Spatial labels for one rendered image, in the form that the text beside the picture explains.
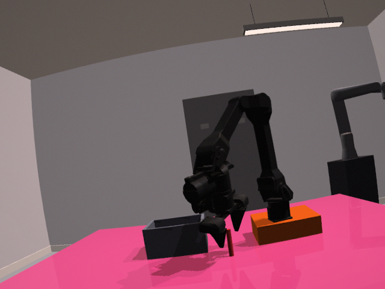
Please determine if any red peg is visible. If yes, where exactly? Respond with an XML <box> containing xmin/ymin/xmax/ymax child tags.
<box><xmin>226</xmin><ymin>229</ymin><xmax>234</xmax><ymax>256</ymax></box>

